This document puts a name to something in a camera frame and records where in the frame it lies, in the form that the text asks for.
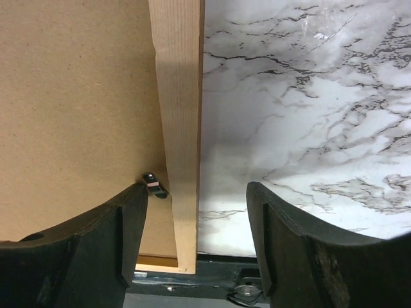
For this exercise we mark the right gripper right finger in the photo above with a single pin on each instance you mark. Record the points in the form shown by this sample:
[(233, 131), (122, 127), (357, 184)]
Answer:
[(306, 262)]

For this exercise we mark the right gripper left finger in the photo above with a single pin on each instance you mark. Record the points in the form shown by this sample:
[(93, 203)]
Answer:
[(86, 261)]

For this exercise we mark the brown frame backing board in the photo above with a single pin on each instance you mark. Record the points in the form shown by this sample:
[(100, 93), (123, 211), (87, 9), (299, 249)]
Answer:
[(80, 114)]

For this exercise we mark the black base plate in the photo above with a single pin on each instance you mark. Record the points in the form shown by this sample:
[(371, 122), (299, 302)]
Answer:
[(232, 280)]

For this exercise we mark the brown wooden picture frame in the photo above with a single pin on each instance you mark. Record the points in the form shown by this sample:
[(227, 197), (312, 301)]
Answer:
[(178, 40)]

